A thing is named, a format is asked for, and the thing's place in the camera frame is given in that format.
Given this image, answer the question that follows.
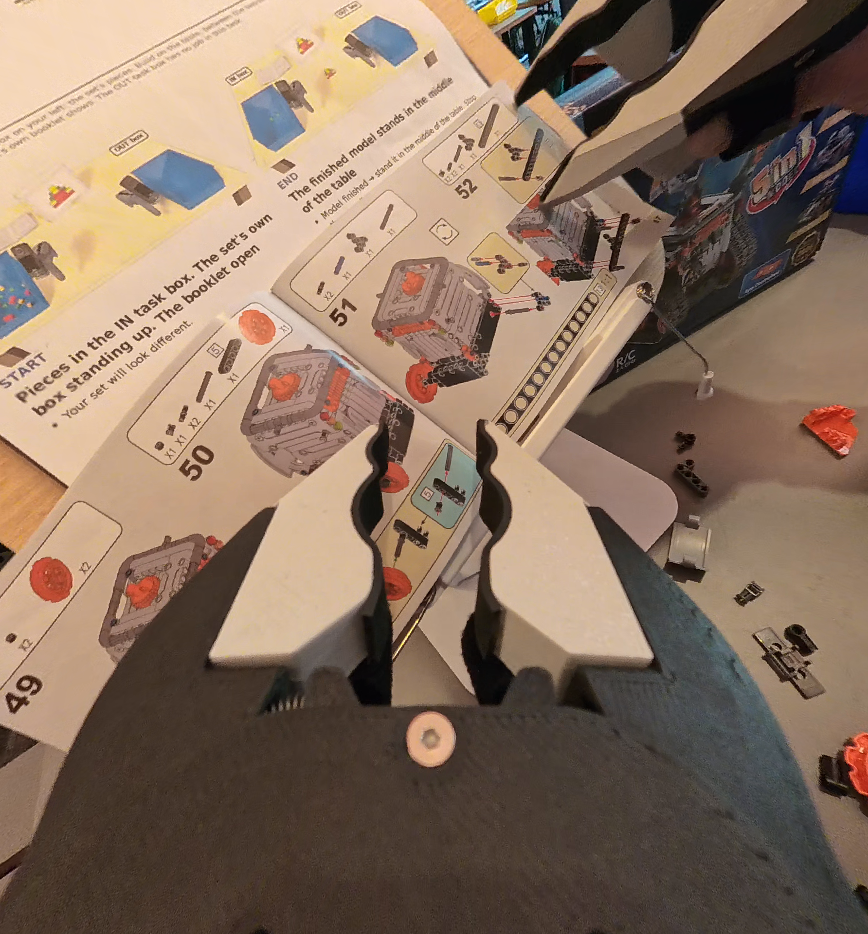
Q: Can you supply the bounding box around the open instruction booklet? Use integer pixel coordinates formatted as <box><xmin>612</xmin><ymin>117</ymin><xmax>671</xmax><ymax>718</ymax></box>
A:
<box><xmin>0</xmin><ymin>0</ymin><xmax>669</xmax><ymax>738</ymax></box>

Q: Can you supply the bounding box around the white rod with round tip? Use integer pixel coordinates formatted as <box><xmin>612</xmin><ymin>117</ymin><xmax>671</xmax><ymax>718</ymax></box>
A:
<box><xmin>639</xmin><ymin>285</ymin><xmax>720</xmax><ymax>402</ymax></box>

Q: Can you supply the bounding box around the blue robot kit box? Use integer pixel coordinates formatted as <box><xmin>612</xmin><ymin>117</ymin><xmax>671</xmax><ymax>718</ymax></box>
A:
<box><xmin>595</xmin><ymin>103</ymin><xmax>858</xmax><ymax>388</ymax></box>

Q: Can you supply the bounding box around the white booklet holder bar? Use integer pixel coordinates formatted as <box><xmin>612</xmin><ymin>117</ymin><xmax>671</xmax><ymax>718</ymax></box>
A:
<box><xmin>496</xmin><ymin>241</ymin><xmax>666</xmax><ymax>453</ymax></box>

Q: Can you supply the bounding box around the orange panel piece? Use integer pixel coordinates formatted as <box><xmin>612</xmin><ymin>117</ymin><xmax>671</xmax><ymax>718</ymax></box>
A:
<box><xmin>799</xmin><ymin>405</ymin><xmax>860</xmax><ymax>458</ymax></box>

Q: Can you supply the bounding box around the person's right hand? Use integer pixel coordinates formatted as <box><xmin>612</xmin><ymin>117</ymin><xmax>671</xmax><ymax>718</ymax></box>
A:
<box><xmin>785</xmin><ymin>8</ymin><xmax>868</xmax><ymax>125</ymax></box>

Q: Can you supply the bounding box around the grey panel piece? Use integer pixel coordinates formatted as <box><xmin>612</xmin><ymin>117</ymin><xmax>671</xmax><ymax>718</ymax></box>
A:
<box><xmin>665</xmin><ymin>516</ymin><xmax>712</xmax><ymax>575</ymax></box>

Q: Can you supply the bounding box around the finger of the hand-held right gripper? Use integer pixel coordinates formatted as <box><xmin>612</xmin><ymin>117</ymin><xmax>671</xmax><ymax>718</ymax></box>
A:
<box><xmin>515</xmin><ymin>0</ymin><xmax>676</xmax><ymax>106</ymax></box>
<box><xmin>540</xmin><ymin>0</ymin><xmax>868</xmax><ymax>205</ymax></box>

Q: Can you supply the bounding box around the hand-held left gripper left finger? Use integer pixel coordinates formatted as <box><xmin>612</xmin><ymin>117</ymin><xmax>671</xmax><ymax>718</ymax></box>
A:
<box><xmin>208</xmin><ymin>424</ymin><xmax>391</xmax><ymax>680</ymax></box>

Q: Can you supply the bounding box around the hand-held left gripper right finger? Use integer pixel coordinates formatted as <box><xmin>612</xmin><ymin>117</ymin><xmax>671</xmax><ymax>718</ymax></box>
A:
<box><xmin>475</xmin><ymin>421</ymin><xmax>654</xmax><ymax>680</ymax></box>

